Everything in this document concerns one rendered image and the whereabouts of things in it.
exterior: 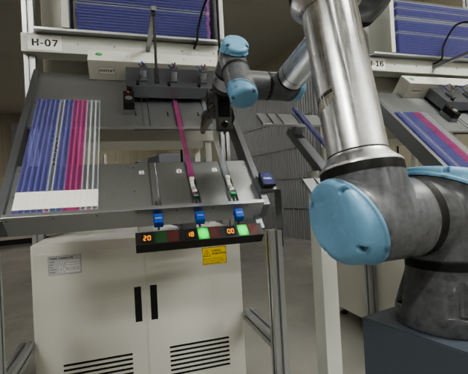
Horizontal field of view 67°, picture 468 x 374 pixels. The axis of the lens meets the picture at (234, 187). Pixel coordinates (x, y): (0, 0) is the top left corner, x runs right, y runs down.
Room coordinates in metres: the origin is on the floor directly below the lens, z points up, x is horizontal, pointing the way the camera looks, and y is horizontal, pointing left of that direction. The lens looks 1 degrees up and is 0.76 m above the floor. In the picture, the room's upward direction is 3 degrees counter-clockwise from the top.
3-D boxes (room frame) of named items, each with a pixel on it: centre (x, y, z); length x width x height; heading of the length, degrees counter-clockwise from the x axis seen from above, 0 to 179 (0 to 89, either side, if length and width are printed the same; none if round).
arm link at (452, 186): (0.54, -0.31, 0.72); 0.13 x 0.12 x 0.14; 110
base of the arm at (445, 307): (0.54, -0.32, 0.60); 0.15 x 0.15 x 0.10
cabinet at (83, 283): (1.54, 0.42, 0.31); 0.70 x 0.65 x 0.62; 107
